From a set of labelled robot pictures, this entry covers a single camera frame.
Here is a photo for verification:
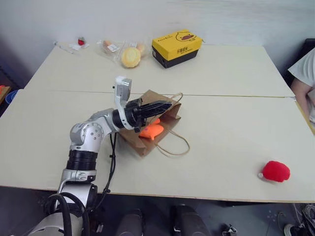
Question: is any blue bucket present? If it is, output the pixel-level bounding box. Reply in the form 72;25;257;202
4;89;19;105

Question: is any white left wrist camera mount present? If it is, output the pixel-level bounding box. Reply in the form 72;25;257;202
112;76;134;131

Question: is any clear packet with round bun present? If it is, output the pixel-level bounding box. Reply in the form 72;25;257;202
128;42;151;59

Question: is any orange fish plush toy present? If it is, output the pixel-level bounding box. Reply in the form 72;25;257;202
138;118;164;141

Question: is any round yellow plush toy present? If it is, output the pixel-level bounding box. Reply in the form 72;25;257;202
121;47;142;69

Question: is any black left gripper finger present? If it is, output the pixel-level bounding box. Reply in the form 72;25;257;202
141;100;173;112
143;107;171;120

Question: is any person's white shirt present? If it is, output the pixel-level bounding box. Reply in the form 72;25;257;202
287;47;315;87

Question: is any thick black shoulder cable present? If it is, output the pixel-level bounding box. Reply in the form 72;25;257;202
43;192;91;236

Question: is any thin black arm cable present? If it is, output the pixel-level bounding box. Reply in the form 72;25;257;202
93;131;118;210

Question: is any dark rounded shape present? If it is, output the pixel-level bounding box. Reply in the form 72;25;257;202
170;203;213;236
115;208;145;236

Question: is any yellow black duck shoe box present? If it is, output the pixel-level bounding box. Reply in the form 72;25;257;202
151;29;204;69

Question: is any red plush toy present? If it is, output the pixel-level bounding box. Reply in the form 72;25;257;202
257;160;291;183

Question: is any brown paper bag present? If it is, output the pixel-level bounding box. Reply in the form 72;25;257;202
117;89;191;157

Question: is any grey mesh sneaker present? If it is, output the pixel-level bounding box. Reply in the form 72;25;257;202
301;203;315;230

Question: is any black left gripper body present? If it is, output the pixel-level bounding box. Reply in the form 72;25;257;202
124;97;149;134

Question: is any black chair back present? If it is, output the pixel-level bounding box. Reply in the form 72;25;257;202
298;38;315;65

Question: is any clear packet with orange toy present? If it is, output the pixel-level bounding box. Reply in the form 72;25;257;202
97;39;126;63

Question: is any wooden crate with orange item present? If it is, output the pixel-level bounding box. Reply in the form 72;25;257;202
0;84;12;103

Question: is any white black sneaker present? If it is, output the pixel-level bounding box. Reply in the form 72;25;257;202
283;223;306;236

